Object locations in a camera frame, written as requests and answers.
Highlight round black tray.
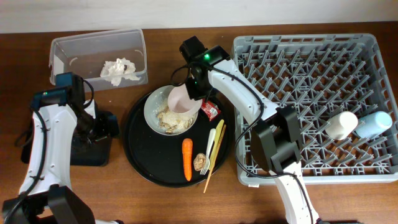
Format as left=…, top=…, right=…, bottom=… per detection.
left=122, top=93, right=229, bottom=187

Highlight grey dishwasher rack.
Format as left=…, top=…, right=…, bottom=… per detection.
left=231, top=34, right=397, bottom=184

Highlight yellow plastic knife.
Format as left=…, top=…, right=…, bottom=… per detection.
left=210, top=119, right=224, bottom=169

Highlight clear plastic bin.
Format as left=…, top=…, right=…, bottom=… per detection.
left=49, top=29, right=148, bottom=91

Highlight white cup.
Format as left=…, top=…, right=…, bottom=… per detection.
left=325, top=111, right=358, bottom=140

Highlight red snack wrapper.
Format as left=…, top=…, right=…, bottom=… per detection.
left=201, top=100, right=221, bottom=121

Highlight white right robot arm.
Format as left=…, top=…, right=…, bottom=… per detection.
left=179, top=36, right=322, bottom=223

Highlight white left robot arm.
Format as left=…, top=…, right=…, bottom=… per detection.
left=2, top=72, right=119, bottom=223

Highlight grey plate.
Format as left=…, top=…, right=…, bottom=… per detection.
left=144, top=85, right=198, bottom=136

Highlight rectangular black tray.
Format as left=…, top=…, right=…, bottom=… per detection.
left=21, top=110, right=113, bottom=167

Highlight white napkin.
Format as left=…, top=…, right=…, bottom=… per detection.
left=100, top=58, right=141, bottom=86

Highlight white plastic fork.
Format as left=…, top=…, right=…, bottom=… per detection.
left=200, top=128, right=216, bottom=175

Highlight wooden chopstick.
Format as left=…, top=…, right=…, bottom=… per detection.
left=203, top=124, right=226, bottom=193

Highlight brown food lump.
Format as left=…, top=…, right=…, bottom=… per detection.
left=193, top=153, right=206, bottom=171

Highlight light blue cup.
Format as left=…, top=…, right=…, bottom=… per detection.
left=355, top=111, right=392, bottom=139

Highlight rice and food scraps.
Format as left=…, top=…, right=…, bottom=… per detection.
left=156, top=105, right=196, bottom=134

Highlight orange carrot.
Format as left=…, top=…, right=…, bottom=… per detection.
left=182, top=138, right=193, bottom=181

